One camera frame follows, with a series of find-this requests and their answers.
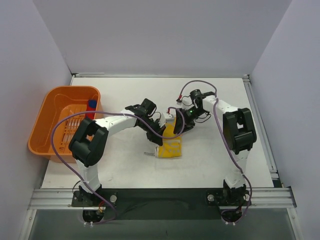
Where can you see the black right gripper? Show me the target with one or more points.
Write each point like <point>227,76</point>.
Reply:
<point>186,120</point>

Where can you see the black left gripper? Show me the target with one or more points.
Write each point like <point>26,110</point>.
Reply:
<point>152,125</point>

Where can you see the grey yellow towel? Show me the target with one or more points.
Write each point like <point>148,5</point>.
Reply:
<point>171,148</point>

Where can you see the red blue patterned towel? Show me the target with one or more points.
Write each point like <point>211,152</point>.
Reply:
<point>91,106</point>

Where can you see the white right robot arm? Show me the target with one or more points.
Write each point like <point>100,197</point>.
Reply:
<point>237,130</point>

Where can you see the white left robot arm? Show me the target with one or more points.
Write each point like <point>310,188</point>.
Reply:
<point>88,143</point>

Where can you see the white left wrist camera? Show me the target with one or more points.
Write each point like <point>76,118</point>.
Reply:
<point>166,118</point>

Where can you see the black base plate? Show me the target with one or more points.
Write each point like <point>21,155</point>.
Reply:
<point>171,204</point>

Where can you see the aluminium front rail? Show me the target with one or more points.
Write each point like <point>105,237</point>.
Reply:
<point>66,198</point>

